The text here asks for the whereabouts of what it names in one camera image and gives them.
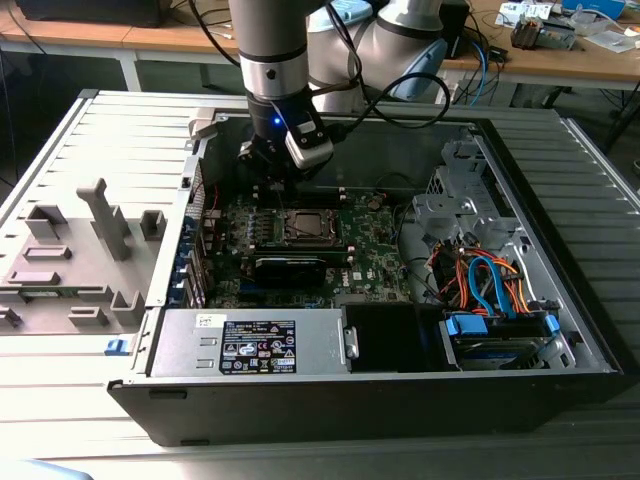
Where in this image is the CPU with silver top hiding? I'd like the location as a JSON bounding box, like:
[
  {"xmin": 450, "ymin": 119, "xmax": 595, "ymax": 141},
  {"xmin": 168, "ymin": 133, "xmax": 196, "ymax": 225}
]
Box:
[{"xmin": 294, "ymin": 214, "xmax": 327, "ymax": 237}]

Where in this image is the metal socket cover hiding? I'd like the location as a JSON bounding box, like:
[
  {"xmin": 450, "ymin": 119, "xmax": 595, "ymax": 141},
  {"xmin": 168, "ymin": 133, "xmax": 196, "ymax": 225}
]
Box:
[{"xmin": 285, "ymin": 208, "xmax": 339, "ymax": 242}]

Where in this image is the CPU socket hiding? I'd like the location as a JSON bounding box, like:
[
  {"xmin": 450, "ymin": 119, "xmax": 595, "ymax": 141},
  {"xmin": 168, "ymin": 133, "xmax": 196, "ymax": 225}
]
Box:
[{"xmin": 282, "ymin": 207, "xmax": 341, "ymax": 245}]

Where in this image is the Nvidia graphics card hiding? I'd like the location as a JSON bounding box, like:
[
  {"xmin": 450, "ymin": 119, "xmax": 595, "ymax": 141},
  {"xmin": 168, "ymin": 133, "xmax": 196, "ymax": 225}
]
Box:
[{"xmin": 253, "ymin": 255, "xmax": 325, "ymax": 290}]

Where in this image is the green motherboard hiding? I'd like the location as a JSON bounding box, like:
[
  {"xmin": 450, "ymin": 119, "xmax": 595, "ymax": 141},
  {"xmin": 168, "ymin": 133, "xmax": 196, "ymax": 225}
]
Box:
[{"xmin": 202, "ymin": 192, "xmax": 416, "ymax": 309}]

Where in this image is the wooden desk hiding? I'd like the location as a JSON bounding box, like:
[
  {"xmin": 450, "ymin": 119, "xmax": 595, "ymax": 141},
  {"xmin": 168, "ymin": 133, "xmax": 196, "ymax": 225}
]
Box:
[{"xmin": 0, "ymin": 0, "xmax": 640, "ymax": 96}]

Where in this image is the metal drive cage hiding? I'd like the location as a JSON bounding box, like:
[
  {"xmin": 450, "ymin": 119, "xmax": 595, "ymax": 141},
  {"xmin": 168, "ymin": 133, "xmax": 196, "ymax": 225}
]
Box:
[{"xmin": 412, "ymin": 134, "xmax": 531, "ymax": 251}]

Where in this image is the black plastic shroud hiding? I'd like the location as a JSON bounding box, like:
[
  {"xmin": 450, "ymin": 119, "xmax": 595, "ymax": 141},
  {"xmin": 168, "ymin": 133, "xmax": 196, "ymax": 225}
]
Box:
[{"xmin": 344, "ymin": 303, "xmax": 444, "ymax": 375}]

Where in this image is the silver power supply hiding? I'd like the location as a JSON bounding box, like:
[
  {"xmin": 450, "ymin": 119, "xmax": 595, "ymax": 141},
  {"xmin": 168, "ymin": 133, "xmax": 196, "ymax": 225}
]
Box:
[{"xmin": 147, "ymin": 307, "xmax": 349, "ymax": 379}]

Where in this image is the grey parts rack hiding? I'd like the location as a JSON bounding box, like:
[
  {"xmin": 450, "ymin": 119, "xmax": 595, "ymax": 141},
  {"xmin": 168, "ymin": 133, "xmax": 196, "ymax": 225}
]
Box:
[{"xmin": 0, "ymin": 177, "xmax": 166, "ymax": 336}]

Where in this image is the black stand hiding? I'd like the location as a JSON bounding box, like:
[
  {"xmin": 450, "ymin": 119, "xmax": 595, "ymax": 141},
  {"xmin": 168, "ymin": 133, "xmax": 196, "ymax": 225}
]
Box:
[{"xmin": 444, "ymin": 0, "xmax": 472, "ymax": 60}]

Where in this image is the black box on desk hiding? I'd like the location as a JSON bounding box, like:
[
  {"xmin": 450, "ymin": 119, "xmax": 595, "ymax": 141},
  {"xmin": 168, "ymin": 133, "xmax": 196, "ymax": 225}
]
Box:
[{"xmin": 14, "ymin": 0, "xmax": 166, "ymax": 29}]

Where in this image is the hard disk in blue carrier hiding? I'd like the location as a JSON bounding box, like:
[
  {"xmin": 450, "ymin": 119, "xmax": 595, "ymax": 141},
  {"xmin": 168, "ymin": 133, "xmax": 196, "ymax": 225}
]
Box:
[{"xmin": 439, "ymin": 309, "xmax": 564, "ymax": 372}]

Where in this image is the black PC case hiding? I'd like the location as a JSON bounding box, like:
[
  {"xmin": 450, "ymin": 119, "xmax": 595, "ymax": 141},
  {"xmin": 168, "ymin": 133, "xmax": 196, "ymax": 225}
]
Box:
[{"xmin": 107, "ymin": 102, "xmax": 626, "ymax": 449}]

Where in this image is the metal heat sink device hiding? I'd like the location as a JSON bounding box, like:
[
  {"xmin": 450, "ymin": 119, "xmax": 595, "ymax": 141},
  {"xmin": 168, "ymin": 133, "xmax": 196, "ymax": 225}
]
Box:
[{"xmin": 509, "ymin": 13, "xmax": 576, "ymax": 51}]

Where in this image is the blue cardboard box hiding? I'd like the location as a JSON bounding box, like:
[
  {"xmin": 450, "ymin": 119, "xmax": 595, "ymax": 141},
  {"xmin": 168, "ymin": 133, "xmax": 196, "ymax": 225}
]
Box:
[{"xmin": 562, "ymin": 0, "xmax": 626, "ymax": 16}]

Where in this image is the pale blue rounded object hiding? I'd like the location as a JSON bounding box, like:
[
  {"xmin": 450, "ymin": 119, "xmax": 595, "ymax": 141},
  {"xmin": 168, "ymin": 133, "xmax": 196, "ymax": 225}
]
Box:
[{"xmin": 0, "ymin": 458, "xmax": 94, "ymax": 480}]

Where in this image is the silver camera on black bracket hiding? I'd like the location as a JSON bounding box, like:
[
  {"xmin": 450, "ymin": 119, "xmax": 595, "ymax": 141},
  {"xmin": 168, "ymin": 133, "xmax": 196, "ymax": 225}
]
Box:
[{"xmin": 272, "ymin": 102, "xmax": 335, "ymax": 170}]

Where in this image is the thick black camera cable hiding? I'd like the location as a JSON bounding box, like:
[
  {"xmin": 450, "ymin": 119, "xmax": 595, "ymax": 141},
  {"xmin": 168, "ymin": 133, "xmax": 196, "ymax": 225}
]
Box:
[{"xmin": 307, "ymin": 72, "xmax": 452, "ymax": 144}]

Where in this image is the blue cable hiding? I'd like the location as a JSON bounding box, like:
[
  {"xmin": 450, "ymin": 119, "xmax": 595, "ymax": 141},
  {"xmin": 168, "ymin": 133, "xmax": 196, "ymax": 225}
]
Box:
[{"xmin": 472, "ymin": 39, "xmax": 499, "ymax": 99}]

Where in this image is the blue wire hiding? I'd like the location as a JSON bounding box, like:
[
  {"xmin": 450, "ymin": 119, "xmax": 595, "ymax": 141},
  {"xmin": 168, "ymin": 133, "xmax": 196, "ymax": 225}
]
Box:
[{"xmin": 467, "ymin": 252, "xmax": 519, "ymax": 319}]

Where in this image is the orange wire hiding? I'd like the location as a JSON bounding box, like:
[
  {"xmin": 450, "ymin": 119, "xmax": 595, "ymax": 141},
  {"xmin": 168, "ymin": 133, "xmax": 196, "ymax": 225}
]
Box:
[{"xmin": 429, "ymin": 247, "xmax": 532, "ymax": 315}]

